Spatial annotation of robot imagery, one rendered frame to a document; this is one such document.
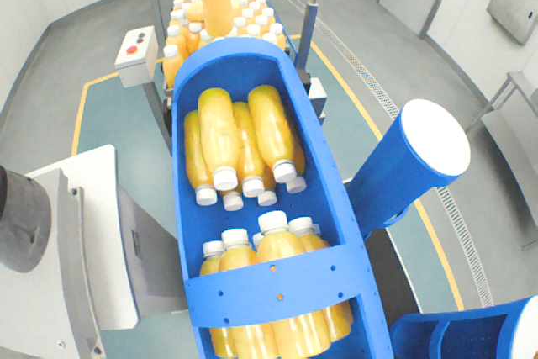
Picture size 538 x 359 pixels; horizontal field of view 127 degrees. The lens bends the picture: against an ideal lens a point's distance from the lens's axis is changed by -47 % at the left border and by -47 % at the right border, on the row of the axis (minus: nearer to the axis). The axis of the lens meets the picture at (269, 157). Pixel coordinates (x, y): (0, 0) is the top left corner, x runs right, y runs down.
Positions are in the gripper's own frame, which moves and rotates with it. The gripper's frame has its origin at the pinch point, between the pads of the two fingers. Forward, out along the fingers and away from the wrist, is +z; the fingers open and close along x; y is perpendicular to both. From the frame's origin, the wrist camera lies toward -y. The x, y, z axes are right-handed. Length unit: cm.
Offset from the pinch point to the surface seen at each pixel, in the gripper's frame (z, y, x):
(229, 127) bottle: 20.7, 31.6, 1.1
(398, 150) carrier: 39, 31, 46
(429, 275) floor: 139, 81, 119
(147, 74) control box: 30.9, -0.2, -23.4
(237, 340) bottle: 20, 66, -1
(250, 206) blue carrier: 39, 40, 3
